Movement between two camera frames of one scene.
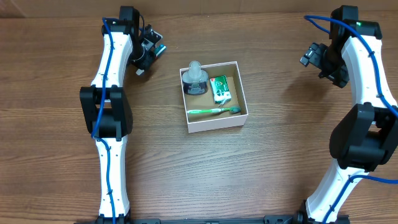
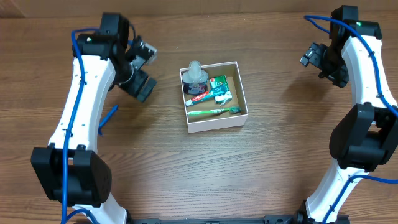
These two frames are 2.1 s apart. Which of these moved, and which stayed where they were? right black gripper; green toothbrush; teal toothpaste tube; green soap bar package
Moved: teal toothpaste tube
Stayed: right black gripper; green soap bar package; green toothbrush
